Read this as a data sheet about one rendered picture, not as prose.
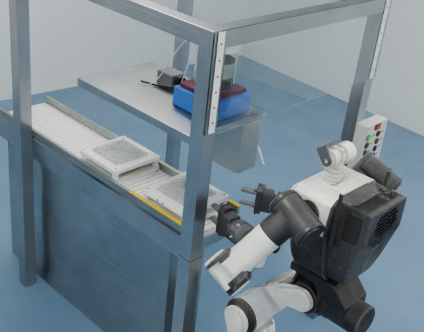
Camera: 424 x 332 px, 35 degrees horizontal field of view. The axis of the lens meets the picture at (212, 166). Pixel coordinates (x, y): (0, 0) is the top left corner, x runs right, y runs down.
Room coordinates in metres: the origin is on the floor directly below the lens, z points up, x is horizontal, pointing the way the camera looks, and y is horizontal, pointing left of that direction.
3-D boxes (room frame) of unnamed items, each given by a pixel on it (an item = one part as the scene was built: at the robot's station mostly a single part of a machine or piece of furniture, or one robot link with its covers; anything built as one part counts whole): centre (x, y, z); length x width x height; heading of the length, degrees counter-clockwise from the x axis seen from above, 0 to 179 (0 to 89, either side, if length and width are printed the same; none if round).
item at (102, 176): (2.50, 0.55, 0.85); 1.32 x 0.02 x 0.03; 49
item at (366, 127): (2.73, -0.68, 0.97); 0.17 x 0.06 x 0.26; 139
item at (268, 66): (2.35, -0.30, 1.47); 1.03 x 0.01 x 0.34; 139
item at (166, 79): (2.43, 0.19, 1.30); 0.10 x 0.07 x 0.06; 49
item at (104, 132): (2.70, 0.37, 0.85); 1.32 x 0.02 x 0.03; 49
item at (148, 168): (2.54, 0.40, 0.84); 0.24 x 0.24 x 0.02; 49
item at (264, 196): (2.21, -0.24, 0.94); 0.12 x 0.10 x 0.13; 81
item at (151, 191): (2.27, 0.09, 0.89); 0.25 x 0.24 x 0.02; 139
